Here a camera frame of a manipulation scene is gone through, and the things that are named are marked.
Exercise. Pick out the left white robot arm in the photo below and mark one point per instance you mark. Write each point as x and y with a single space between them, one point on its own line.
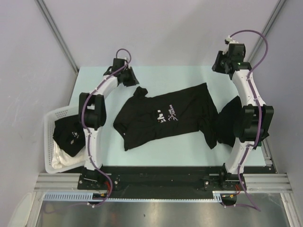
93 115

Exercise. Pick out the aluminium frame rail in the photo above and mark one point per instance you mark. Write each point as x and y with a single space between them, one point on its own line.
267 183
61 182

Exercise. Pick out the white shirt in basket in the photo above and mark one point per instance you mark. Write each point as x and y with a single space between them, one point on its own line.
62 159

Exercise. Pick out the black printed t shirt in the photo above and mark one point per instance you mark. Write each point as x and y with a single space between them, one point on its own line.
143 119

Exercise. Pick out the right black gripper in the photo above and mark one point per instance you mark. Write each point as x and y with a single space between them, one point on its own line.
216 67

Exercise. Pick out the cable duct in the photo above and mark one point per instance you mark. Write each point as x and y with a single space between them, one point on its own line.
75 196
225 196

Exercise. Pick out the white plastic basket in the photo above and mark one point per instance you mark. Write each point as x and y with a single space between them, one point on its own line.
49 126

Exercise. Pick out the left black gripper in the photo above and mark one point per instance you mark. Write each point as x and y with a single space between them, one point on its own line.
133 81

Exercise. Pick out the stack of folded black shirts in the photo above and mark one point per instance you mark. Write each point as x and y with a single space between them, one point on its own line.
227 118

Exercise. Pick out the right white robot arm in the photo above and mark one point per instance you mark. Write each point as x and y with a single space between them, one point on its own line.
242 77

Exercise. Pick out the black shirt in basket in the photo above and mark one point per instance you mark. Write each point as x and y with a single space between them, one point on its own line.
69 135

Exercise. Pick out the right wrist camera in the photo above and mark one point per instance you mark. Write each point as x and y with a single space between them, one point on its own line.
228 41

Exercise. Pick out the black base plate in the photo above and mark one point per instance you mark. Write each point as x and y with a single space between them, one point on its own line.
160 183

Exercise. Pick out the right cable duct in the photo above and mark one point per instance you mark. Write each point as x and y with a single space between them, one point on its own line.
225 196

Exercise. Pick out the left cable duct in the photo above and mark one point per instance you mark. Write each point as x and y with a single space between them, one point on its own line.
75 196

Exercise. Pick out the left aluminium frame rail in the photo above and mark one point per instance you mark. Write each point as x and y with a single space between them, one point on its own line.
61 182

